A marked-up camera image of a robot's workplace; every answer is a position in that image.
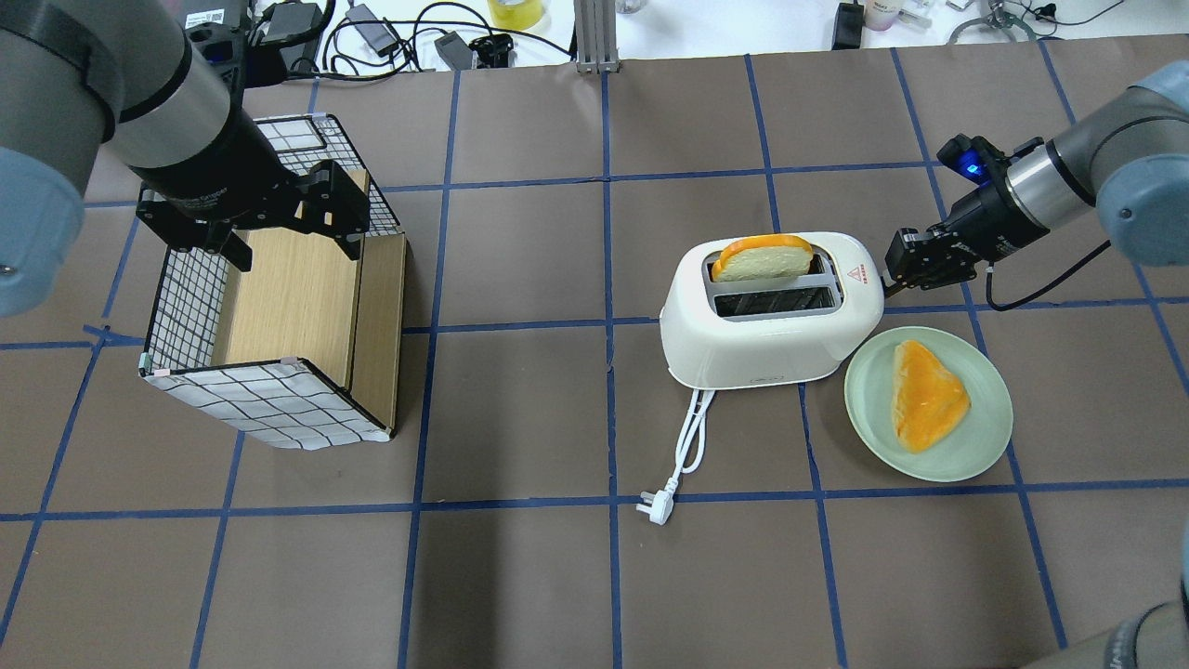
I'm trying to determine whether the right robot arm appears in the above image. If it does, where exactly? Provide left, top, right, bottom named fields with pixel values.
left=883, top=59, right=1188, bottom=296

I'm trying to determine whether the white toaster power cable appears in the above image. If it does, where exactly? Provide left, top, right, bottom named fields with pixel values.
left=636, top=389, right=716, bottom=526

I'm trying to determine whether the aluminium frame post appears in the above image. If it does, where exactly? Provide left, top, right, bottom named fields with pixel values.
left=573, top=0, right=621, bottom=72

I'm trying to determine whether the triangular toast on plate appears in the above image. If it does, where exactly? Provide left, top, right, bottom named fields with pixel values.
left=891, top=339, right=970, bottom=454

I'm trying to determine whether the white two-slot toaster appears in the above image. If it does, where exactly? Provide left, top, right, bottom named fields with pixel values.
left=659, top=231, right=883, bottom=390

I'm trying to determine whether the black power adapter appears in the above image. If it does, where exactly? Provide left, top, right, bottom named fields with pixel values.
left=346, top=4, right=400, bottom=57

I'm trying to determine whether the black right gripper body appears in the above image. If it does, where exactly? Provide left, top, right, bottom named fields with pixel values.
left=916, top=190, right=1027, bottom=284

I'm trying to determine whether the light green plate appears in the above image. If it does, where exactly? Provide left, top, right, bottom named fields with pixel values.
left=844, top=326, right=1013, bottom=482

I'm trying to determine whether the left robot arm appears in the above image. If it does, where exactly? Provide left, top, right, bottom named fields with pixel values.
left=1, top=1, right=370, bottom=316

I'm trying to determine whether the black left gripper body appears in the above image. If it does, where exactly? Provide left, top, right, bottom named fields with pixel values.
left=136, top=120, right=301, bottom=244

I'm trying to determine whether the grid-patterned wooden storage box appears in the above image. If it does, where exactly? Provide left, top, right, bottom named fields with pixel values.
left=137, top=113, right=408, bottom=450

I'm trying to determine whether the yellow tape roll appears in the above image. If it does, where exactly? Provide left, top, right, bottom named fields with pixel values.
left=487, top=0, right=546, bottom=33

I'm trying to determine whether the bread slice in toaster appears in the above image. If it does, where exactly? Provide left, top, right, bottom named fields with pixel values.
left=709, top=233, right=814, bottom=282

